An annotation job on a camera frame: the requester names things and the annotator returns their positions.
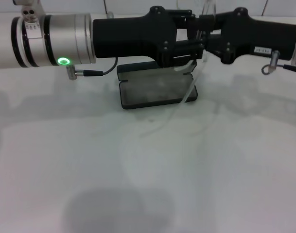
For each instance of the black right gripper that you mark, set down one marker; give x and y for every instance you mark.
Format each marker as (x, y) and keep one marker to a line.
(259, 36)

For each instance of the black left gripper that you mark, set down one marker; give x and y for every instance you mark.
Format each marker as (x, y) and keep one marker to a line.
(128, 36)

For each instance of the clear white glasses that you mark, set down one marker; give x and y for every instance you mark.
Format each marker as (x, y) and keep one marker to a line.
(189, 90)

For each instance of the black glasses case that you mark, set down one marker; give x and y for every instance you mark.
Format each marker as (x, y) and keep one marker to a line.
(150, 89)

